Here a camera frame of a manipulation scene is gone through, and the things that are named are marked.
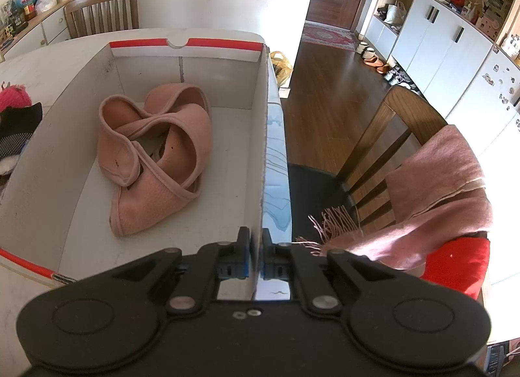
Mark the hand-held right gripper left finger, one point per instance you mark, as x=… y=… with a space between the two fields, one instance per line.
x=245 y=267

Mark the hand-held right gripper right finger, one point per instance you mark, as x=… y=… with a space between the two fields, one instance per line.
x=264 y=269

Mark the white cardboard box red stripe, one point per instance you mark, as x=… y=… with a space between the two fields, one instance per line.
x=231 y=137

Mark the red folded cloth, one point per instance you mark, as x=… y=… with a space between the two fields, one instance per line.
x=459 y=267

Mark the pink fringed scarf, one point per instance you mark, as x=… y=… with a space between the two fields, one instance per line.
x=438 y=182

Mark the wooden chair with black seat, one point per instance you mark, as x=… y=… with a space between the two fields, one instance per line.
x=390 y=117

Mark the yellow plastic bag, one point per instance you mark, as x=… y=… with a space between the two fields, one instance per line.
x=282 y=66

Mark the row of shoes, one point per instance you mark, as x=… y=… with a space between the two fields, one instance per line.
x=386 y=68

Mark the red patterned rug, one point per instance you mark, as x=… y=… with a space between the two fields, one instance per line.
x=329 y=36

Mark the white cloth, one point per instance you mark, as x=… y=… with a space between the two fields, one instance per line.
x=6 y=166

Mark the white tall cabinet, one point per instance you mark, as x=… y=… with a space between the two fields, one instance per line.
x=430 y=48

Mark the white fridge with magnets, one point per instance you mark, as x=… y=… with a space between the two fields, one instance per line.
x=491 y=97

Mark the white tote bag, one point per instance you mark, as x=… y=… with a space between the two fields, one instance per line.
x=395 y=13

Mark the wooden slat-back chair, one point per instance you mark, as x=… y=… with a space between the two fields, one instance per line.
x=101 y=11

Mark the white sideboard cabinet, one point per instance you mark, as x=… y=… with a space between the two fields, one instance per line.
x=53 y=26

